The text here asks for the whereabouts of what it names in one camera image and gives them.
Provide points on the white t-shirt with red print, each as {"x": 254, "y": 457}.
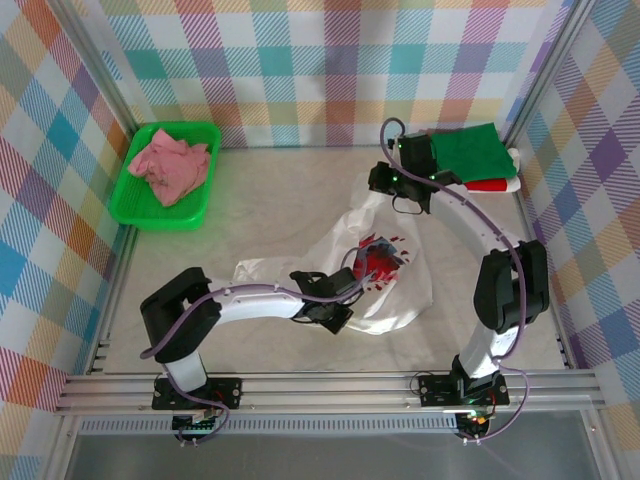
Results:
{"x": 400, "y": 280}

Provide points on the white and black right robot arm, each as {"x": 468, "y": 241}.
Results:
{"x": 465, "y": 215}

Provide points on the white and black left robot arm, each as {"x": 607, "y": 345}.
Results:
{"x": 250, "y": 302}

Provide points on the folded green t-shirt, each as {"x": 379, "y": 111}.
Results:
{"x": 475, "y": 150}

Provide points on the grey metal shelf panel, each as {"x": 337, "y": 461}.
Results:
{"x": 325, "y": 457}

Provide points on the green plastic basket tray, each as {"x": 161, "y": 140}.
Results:
{"x": 150, "y": 215}

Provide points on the crumpled pink t-shirt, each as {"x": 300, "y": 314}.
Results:
{"x": 170, "y": 170}

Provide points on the aluminium mounting rail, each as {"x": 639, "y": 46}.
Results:
{"x": 325, "y": 387}

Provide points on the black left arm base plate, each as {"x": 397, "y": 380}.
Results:
{"x": 227, "y": 392}

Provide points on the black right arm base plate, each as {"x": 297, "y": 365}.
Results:
{"x": 435, "y": 390}

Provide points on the aluminium frame post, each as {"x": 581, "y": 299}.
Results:
{"x": 545, "y": 65}
{"x": 100, "y": 75}

